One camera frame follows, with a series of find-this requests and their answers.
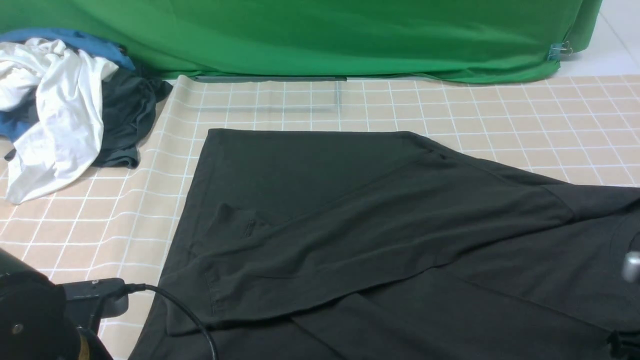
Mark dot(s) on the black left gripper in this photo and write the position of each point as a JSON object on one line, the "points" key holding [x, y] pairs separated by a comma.
{"points": [[33, 322]]}

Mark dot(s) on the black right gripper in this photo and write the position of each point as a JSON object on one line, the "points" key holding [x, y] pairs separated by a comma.
{"points": [[624, 345]]}

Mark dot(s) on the dark gray long-sleeved shirt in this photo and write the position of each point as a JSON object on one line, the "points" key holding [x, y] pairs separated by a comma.
{"points": [[390, 246]]}

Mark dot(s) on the white crumpled shirt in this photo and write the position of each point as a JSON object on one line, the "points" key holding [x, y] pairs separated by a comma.
{"points": [[68, 135]]}

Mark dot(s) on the blue crumpled garment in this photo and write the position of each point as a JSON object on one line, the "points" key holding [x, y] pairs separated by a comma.
{"points": [[75, 42]]}

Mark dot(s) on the beige checkered tablecloth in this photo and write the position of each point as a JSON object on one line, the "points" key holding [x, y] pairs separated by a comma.
{"points": [[117, 222]]}

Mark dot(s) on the dark gray crumpled garment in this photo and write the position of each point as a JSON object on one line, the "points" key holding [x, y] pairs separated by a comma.
{"points": [[128, 114]]}

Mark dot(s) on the metal binder clip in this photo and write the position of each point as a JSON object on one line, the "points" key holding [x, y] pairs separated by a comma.
{"points": [[559, 51]]}

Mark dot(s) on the green backdrop cloth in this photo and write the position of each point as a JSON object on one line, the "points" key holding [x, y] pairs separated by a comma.
{"points": [[463, 41]]}

